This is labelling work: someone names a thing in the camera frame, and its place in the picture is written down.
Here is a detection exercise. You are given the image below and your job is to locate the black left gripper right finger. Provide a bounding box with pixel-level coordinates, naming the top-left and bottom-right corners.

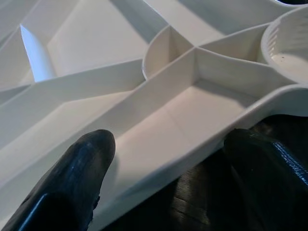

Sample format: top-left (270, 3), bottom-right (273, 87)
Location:
top-left (222, 128), bottom-right (308, 231)

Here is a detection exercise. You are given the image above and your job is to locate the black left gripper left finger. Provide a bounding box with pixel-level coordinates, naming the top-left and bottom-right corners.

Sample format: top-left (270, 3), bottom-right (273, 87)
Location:
top-left (0, 129), bottom-right (116, 231)

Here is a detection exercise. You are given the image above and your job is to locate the white plastic table top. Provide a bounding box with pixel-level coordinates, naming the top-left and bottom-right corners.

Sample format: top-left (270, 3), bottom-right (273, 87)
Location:
top-left (0, 0), bottom-right (308, 231)

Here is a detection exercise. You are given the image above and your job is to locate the black plastic table cover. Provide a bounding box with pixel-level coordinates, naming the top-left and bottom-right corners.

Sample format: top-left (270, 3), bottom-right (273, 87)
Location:
top-left (103, 113), bottom-right (308, 231)

